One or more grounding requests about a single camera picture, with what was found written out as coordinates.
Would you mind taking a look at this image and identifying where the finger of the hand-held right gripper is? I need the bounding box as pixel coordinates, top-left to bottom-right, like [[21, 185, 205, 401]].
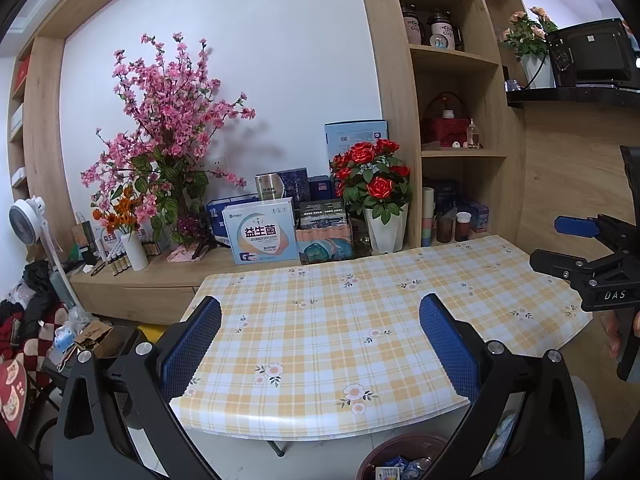
[[530, 249, 617, 288], [554, 214, 632, 250]]

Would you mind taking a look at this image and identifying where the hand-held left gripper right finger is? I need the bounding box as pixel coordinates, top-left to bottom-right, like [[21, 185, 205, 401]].
[[419, 294, 587, 480]]

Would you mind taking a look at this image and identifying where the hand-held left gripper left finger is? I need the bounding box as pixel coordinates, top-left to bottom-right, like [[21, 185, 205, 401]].
[[53, 296, 223, 480]]

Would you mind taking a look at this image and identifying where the brown round waste bin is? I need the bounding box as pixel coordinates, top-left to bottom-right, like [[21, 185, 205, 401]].
[[356, 432, 451, 480]]

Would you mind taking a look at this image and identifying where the person's right hand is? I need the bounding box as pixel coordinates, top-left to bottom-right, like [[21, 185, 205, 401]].
[[607, 310, 640, 359]]

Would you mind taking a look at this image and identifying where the black hard case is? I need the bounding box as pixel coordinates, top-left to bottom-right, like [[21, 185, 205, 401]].
[[42, 327, 151, 386]]

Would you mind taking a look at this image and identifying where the low wooden cabinet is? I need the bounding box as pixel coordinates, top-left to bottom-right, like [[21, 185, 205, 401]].
[[70, 247, 241, 326]]

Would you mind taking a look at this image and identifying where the open cardboard box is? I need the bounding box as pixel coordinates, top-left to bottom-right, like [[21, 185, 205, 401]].
[[75, 321, 126, 358]]

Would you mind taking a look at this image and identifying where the small blue carton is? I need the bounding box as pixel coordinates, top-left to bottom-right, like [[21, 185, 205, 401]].
[[457, 199, 491, 233]]

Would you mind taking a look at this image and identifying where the black mini tripod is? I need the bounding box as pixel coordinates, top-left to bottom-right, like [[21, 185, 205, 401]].
[[192, 237, 218, 261]]

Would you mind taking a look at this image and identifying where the white ribbed vase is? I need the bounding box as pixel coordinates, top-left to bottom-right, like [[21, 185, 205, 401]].
[[120, 230, 150, 272]]

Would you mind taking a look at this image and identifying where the row of small brown bottles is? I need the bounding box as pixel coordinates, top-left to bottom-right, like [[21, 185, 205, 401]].
[[102, 242, 158, 276]]

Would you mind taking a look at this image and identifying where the clear plastic bag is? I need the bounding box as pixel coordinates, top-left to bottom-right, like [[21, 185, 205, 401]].
[[67, 305, 93, 333]]

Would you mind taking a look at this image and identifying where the purple flower bunch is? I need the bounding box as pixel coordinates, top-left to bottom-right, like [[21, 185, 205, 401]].
[[175, 214, 211, 246]]

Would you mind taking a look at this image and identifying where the white angular vase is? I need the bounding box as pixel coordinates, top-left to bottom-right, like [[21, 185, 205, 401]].
[[363, 203, 410, 256]]

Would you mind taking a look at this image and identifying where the blue and white tissue pack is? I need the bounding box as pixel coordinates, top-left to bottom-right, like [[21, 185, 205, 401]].
[[54, 327, 76, 356]]

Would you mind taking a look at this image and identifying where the stack of pastel cups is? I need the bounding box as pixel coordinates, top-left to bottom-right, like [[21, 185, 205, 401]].
[[421, 187, 435, 247]]

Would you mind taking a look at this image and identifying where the black counter ledge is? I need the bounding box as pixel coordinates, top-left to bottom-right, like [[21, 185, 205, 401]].
[[505, 87, 640, 108]]

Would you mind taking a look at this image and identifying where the large white and blue box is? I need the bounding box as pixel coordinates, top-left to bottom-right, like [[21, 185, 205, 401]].
[[222, 197, 301, 266]]

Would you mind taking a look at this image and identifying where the blue and white carton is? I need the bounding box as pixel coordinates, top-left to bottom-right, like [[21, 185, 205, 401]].
[[206, 197, 253, 248]]

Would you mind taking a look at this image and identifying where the dark blue shelf box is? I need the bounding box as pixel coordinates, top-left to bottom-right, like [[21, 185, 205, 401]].
[[432, 178, 458, 216]]

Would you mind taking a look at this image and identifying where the person's right fleece leg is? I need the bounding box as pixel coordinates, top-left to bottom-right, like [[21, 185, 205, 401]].
[[480, 375, 606, 480]]

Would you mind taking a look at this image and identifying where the orange flower bunch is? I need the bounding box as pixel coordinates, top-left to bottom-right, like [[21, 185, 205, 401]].
[[91, 185, 143, 235]]

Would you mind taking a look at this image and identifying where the brown paper bag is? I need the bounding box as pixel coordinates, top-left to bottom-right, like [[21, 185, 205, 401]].
[[72, 212, 101, 263]]

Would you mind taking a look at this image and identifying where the black garment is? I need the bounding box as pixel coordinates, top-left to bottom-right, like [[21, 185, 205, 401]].
[[22, 260, 58, 331]]

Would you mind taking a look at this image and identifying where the peach and teal bowl pack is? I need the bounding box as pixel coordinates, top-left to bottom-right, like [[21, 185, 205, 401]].
[[295, 224, 356, 264]]

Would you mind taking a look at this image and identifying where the red basket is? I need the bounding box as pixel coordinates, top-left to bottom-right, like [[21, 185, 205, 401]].
[[422, 91, 471, 148]]

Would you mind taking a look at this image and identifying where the red checkered blanket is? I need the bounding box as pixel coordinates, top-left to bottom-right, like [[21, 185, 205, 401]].
[[0, 305, 66, 396]]

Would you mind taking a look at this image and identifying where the black monitor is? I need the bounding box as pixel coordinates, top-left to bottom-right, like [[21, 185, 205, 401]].
[[545, 18, 638, 88]]

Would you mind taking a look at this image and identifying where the silver and gold box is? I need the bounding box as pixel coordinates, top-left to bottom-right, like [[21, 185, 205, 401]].
[[255, 172, 286, 201]]

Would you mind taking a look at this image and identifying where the black printed box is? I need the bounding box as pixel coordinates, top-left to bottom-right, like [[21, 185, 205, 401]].
[[299, 199, 348, 231]]

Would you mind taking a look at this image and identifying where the red rose bouquet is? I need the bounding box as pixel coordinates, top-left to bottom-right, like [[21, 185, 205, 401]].
[[330, 139, 413, 225]]

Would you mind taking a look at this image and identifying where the red round stool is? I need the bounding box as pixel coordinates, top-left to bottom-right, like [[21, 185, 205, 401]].
[[0, 360, 31, 441]]

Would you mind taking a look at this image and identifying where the pink rose plant white pot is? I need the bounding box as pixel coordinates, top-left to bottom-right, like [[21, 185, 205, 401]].
[[502, 6, 558, 90]]

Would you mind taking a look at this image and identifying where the dark blue floral box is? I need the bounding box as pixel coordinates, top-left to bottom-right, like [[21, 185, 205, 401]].
[[277, 167, 308, 206]]

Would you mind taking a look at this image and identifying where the navy box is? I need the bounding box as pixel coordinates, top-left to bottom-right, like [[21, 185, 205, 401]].
[[308, 176, 333, 203]]

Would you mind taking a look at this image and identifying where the white standing fan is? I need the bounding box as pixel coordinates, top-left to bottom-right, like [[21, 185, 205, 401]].
[[9, 196, 78, 311]]

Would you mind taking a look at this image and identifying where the pink blossom bouquet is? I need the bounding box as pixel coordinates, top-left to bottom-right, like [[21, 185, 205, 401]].
[[80, 32, 257, 246]]

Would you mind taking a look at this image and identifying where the wooden shelf unit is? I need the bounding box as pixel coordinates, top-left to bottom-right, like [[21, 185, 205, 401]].
[[355, 0, 526, 251]]

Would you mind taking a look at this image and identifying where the light blue flat box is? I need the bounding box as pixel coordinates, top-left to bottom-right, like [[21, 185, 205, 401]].
[[325, 120, 389, 163]]

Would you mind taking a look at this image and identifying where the pink lidded jar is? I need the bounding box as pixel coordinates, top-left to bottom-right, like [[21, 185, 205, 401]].
[[401, 4, 423, 46], [426, 9, 463, 51]]

